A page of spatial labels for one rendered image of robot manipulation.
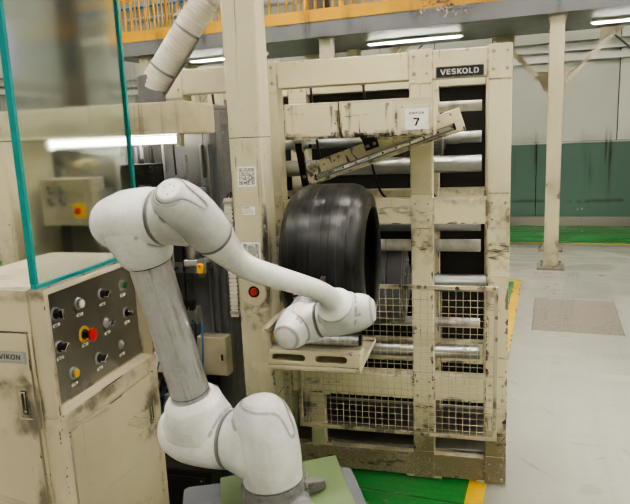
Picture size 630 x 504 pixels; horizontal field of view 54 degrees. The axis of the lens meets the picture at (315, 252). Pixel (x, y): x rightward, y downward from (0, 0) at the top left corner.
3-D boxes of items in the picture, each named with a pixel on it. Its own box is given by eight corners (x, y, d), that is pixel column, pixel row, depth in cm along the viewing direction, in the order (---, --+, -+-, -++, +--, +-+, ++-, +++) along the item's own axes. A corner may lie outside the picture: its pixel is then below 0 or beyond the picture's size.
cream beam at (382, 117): (284, 141, 252) (282, 104, 249) (301, 140, 276) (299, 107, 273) (434, 135, 237) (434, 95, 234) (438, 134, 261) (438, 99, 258)
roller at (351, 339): (273, 329, 237) (274, 340, 238) (270, 332, 233) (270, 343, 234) (362, 332, 228) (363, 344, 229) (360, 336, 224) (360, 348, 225)
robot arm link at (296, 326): (290, 334, 186) (331, 327, 182) (275, 359, 172) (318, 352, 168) (279, 302, 183) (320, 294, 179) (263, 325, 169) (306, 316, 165)
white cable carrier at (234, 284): (230, 316, 246) (222, 198, 237) (235, 313, 250) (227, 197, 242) (241, 317, 245) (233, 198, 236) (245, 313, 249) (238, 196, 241)
